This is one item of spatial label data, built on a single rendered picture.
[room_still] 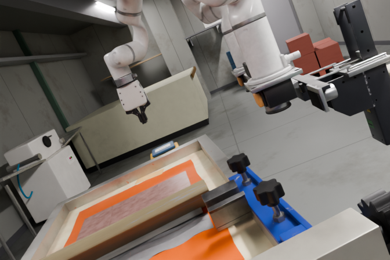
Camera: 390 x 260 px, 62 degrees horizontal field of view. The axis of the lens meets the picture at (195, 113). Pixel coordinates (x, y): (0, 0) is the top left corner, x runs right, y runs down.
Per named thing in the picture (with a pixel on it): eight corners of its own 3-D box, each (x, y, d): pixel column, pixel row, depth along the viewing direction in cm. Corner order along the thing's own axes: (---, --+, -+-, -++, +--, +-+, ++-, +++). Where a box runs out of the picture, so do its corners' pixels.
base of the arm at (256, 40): (295, 61, 95) (276, 11, 92) (309, 64, 83) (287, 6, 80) (245, 82, 97) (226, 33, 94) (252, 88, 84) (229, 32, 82)
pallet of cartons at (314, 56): (287, 77, 669) (274, 42, 656) (333, 58, 654) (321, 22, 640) (303, 86, 543) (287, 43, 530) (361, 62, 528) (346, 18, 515)
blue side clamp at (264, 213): (238, 201, 73) (226, 174, 72) (257, 191, 74) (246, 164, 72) (300, 288, 44) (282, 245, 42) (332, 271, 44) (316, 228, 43)
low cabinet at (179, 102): (117, 141, 793) (100, 107, 776) (210, 102, 766) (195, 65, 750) (88, 174, 594) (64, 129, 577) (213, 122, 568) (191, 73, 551)
